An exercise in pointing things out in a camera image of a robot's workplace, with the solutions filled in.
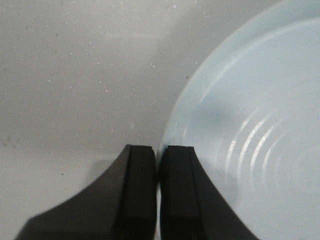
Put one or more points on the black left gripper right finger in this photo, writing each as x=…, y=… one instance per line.
x=191, y=206

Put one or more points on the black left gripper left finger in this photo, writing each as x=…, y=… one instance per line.
x=119, y=205

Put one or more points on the light blue round plate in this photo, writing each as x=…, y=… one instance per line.
x=252, y=113

